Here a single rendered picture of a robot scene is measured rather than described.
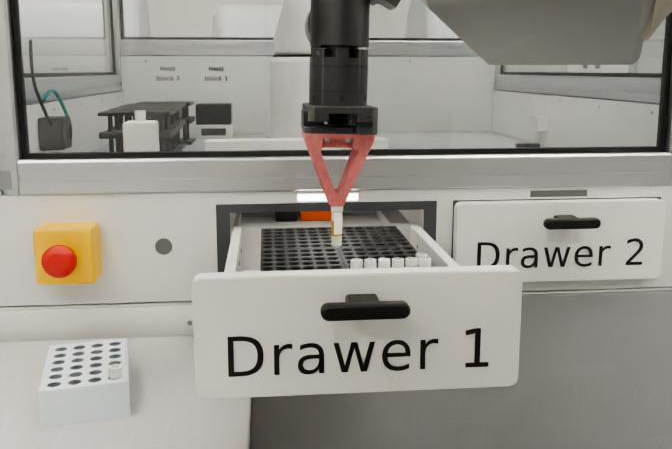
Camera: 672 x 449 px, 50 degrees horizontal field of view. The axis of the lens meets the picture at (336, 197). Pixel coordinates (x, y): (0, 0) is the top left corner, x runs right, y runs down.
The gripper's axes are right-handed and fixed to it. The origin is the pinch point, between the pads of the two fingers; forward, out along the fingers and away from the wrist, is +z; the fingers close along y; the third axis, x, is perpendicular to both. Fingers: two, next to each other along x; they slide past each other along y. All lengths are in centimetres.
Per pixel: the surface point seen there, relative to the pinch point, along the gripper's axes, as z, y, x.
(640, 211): 5.3, -20.7, 43.7
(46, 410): 20.6, 2.9, -28.0
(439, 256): 8.0, -7.4, 12.8
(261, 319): 9.0, 10.8, -7.4
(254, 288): 6.2, 10.8, -8.0
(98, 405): 20.6, 2.0, -23.3
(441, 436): 38.3, -22.9, 18.3
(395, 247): 7.5, -9.5, 8.1
